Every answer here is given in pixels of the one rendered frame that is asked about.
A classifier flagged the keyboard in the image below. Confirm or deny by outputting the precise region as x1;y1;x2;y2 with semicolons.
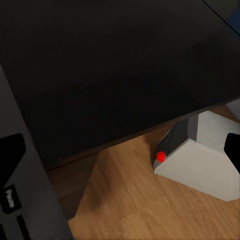
0;65;75;240

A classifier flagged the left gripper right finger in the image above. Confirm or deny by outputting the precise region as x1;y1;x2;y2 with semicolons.
224;132;240;173

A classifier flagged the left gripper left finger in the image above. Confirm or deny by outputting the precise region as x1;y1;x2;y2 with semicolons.
0;133;26;193

